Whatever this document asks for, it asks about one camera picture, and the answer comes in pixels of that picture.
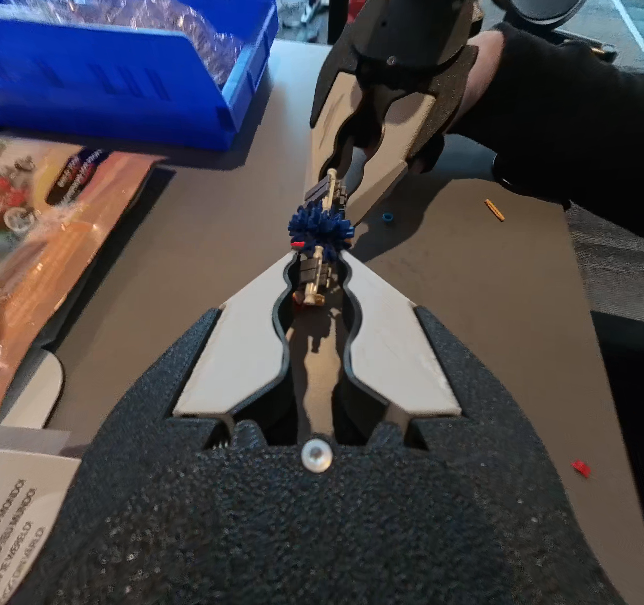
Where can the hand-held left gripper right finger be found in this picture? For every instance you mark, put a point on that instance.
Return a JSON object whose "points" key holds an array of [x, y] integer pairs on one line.
{"points": [[402, 358]]}

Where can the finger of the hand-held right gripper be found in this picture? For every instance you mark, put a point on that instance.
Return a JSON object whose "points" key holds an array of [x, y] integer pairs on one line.
{"points": [[332, 111], [402, 132]]}

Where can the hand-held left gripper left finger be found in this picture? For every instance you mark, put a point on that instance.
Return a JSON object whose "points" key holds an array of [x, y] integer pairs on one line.
{"points": [[231, 353]]}

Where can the blue connector cluster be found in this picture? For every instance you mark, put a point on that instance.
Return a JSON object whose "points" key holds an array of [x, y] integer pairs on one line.
{"points": [[319, 227]]}

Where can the person's right forearm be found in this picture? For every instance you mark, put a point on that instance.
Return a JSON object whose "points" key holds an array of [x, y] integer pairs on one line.
{"points": [[553, 127]]}

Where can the person's right hand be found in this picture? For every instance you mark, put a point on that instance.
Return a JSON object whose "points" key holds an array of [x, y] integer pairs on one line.
{"points": [[488, 61]]}

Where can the short tan rod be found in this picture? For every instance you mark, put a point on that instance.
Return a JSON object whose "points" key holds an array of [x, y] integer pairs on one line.
{"points": [[495, 210]]}

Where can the orange red toy parts bag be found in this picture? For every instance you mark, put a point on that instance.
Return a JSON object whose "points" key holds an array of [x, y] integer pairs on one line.
{"points": [[60, 242]]}

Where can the blue storage bin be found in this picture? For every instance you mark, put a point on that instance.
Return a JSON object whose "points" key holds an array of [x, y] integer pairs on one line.
{"points": [[126, 91]]}

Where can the small red connector piece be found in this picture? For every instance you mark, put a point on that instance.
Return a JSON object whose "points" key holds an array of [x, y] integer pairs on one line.
{"points": [[581, 468]]}

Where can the clear plastic parts bag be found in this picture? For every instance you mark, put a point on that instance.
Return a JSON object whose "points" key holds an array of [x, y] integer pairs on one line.
{"points": [[126, 6]]}

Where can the printed instruction sheet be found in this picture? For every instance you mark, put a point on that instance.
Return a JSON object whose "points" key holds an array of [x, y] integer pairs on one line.
{"points": [[30, 504]]}

